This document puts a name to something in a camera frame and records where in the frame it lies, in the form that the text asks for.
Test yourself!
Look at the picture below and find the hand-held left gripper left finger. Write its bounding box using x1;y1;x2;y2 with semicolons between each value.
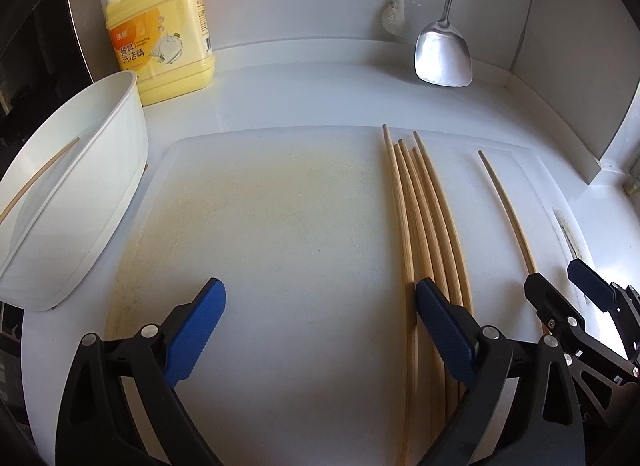
54;277;227;466

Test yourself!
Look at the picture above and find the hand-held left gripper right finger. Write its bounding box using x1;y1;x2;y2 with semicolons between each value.
415;277;586;466

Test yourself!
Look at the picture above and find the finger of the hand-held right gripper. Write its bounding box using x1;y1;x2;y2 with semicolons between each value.
567;258;640;367
524;272;640;382

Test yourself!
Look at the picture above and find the bundle of wooden chopsticks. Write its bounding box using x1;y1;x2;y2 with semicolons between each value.
382;124;475;466

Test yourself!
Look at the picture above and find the single wooden chopstick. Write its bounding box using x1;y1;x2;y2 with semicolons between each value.
477;150;551;337
0;137;81;224

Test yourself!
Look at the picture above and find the white round basin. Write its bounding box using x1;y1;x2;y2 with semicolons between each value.
0;70;150;311

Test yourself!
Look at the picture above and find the white plastic cutting board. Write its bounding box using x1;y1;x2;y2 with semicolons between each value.
102;127;601;466

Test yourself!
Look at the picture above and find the metal spatula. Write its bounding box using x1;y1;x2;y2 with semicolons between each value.
414;0;473;87

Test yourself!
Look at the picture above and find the yellow dish soap bottle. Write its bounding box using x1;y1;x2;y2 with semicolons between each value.
87;0;217;107

